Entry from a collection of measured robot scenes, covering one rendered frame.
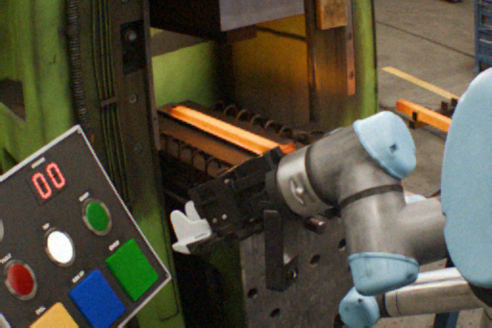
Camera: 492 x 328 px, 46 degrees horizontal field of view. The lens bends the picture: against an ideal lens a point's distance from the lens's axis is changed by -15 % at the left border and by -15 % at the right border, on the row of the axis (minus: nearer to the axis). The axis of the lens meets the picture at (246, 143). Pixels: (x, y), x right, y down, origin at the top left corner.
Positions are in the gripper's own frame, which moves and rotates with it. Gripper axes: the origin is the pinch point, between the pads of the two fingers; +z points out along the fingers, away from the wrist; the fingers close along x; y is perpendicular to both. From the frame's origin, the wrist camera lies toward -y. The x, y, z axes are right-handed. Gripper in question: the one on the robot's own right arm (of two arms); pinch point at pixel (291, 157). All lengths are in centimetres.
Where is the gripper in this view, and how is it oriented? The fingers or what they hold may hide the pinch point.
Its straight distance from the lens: 129.4
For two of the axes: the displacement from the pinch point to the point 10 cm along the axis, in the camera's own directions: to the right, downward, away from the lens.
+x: 7.7, -3.0, 5.7
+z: -6.4, -2.6, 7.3
